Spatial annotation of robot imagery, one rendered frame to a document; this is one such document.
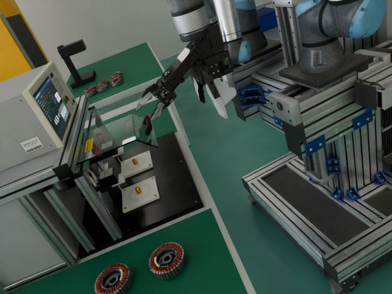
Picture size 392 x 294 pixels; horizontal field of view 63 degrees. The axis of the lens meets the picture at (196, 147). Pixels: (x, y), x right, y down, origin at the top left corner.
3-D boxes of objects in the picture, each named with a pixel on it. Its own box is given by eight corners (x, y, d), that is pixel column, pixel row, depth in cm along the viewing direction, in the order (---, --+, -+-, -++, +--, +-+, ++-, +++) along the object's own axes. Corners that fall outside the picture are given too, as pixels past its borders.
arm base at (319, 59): (325, 53, 120) (322, 26, 115) (356, 59, 107) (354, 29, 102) (291, 69, 117) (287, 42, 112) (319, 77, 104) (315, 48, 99)
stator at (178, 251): (179, 243, 102) (175, 235, 101) (192, 267, 93) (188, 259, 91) (149, 261, 100) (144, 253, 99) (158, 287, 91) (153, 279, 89)
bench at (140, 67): (167, 91, 466) (147, 41, 429) (195, 146, 305) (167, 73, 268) (97, 119, 461) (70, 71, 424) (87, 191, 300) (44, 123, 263)
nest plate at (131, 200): (155, 177, 136) (154, 175, 135) (160, 198, 123) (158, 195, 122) (122, 191, 135) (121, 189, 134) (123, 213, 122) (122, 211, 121)
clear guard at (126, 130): (151, 121, 127) (145, 108, 124) (158, 147, 106) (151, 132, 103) (74, 152, 126) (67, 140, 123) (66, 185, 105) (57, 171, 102)
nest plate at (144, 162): (150, 151, 157) (149, 150, 156) (153, 167, 144) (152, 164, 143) (121, 163, 156) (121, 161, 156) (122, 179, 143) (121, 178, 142)
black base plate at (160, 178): (174, 134, 169) (173, 130, 168) (204, 207, 114) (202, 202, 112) (92, 168, 167) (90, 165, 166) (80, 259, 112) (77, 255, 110)
